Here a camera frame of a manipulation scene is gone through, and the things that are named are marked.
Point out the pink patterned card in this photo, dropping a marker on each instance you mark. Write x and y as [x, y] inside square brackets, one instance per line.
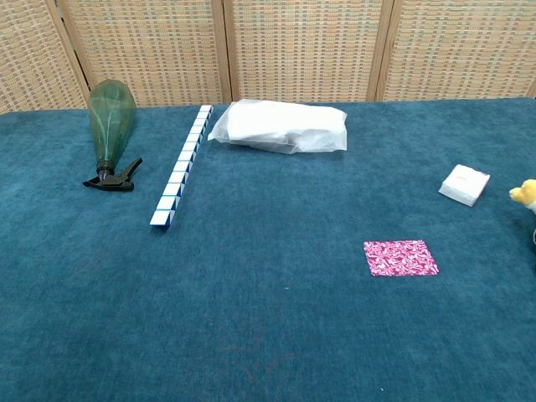
[400, 258]

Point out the white plastic bag package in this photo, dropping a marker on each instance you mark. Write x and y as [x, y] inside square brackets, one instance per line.
[276, 125]

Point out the wicker folding screen panel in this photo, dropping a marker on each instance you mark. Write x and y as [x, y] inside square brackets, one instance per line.
[25, 54]
[146, 50]
[305, 50]
[460, 50]

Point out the teal felt table cloth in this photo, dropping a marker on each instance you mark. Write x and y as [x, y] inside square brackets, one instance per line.
[251, 293]

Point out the green plastic spray bottle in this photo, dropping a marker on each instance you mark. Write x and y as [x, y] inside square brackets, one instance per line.
[111, 121]

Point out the penguin plush toy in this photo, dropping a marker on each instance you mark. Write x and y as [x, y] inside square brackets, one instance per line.
[525, 190]

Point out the blue white snake puzzle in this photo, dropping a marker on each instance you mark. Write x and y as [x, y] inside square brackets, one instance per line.
[182, 171]

